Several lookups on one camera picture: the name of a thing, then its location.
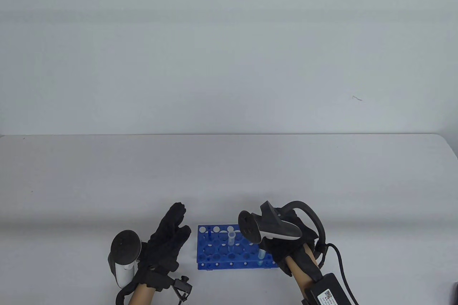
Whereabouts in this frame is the person's left hand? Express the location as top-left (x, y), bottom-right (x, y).
top-left (136, 202), bottom-right (192, 289)

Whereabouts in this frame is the person's right hand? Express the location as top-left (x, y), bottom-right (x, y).
top-left (259, 210), bottom-right (321, 280)

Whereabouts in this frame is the blue test tube rack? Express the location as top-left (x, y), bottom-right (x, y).
top-left (197, 225), bottom-right (279, 270)

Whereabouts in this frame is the person's right forearm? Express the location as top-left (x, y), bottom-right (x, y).
top-left (288, 246), bottom-right (319, 298)

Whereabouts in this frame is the person's left forearm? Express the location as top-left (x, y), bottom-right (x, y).
top-left (128, 284), bottom-right (156, 305)

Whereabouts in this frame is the black white handheld controller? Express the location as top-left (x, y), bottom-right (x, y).
top-left (107, 230), bottom-right (143, 288)
top-left (238, 201), bottom-right (326, 248)

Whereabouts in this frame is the black box with white label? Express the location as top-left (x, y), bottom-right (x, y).
top-left (301, 273), bottom-right (358, 305)

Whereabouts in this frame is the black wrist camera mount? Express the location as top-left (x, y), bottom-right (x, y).
top-left (169, 276), bottom-right (193, 302)

